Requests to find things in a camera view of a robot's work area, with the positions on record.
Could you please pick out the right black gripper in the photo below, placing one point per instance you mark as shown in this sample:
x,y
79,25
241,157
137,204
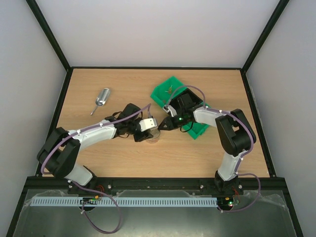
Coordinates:
x,y
171,122

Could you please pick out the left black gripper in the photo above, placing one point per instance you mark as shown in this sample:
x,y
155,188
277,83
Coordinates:
x,y
145,135

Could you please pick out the green bin with square lollipops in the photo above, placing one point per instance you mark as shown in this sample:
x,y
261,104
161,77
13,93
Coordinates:
x,y
163,91

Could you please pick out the black bin with swirl lollipops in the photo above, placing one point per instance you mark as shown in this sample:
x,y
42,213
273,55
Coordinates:
x,y
184,100

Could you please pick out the silver metal scoop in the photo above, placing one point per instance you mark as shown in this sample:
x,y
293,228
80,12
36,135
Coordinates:
x,y
101,99

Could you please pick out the gold jar lid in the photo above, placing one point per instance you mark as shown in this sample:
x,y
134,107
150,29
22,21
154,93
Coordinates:
x,y
154,131

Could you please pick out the green bin with gummy candies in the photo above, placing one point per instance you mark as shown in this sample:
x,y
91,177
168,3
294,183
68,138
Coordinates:
x,y
193,129

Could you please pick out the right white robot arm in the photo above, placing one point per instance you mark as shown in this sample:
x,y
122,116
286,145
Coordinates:
x,y
236,135

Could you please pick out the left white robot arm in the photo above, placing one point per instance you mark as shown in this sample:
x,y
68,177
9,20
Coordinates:
x,y
58,156

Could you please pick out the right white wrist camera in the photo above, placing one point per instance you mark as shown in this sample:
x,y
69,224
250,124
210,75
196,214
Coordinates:
x,y
170,110

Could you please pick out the white slotted cable duct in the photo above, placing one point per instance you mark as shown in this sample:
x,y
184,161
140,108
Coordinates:
x,y
125,202

